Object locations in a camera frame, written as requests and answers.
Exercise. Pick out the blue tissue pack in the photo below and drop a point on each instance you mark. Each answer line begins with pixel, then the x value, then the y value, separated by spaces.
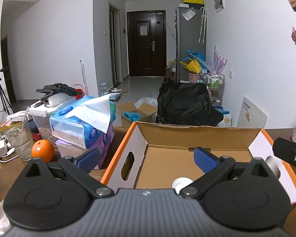
pixel 82 122

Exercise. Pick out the white board against wall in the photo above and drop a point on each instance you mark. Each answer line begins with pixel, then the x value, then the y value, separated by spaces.
pixel 251 116

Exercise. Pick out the glass cup with straw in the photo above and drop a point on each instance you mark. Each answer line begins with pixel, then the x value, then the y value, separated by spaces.
pixel 19 135

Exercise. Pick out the metal trolley rack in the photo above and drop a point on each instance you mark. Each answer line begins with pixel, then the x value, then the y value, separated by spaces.
pixel 215 85

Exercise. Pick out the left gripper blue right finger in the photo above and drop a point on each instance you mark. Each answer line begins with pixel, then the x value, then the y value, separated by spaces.
pixel 207 161

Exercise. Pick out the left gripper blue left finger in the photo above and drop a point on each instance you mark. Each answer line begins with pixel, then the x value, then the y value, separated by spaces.
pixel 87 161

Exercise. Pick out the cardboard box on floor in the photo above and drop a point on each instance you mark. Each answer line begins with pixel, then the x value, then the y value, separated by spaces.
pixel 129 113

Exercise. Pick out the grey refrigerator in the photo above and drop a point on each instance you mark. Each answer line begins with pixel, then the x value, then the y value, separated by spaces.
pixel 188 26

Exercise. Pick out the black gadget on container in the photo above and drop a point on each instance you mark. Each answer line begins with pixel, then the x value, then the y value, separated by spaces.
pixel 51 90

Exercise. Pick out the purple tissue pack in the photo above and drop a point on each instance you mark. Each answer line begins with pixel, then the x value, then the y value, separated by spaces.
pixel 102 143

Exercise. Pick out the yellow box on fridge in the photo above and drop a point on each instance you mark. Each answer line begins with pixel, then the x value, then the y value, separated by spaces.
pixel 193 1

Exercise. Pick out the white charger with cable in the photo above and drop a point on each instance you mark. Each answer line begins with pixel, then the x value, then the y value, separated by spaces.
pixel 7 152

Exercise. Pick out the white round lid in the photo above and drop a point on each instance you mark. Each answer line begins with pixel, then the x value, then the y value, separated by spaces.
pixel 181 183

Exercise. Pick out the red cardboard box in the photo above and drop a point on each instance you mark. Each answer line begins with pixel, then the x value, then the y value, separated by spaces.
pixel 152 156

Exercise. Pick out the orange fruit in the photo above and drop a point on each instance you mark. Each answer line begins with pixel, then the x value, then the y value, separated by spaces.
pixel 43 149

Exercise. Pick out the clear food container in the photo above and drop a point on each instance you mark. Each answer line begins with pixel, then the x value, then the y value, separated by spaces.
pixel 41 113

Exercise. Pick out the camera tripod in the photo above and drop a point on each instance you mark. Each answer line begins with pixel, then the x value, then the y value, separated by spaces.
pixel 6 105

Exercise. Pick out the dark brown door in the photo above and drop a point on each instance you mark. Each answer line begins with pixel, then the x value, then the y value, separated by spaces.
pixel 147 43

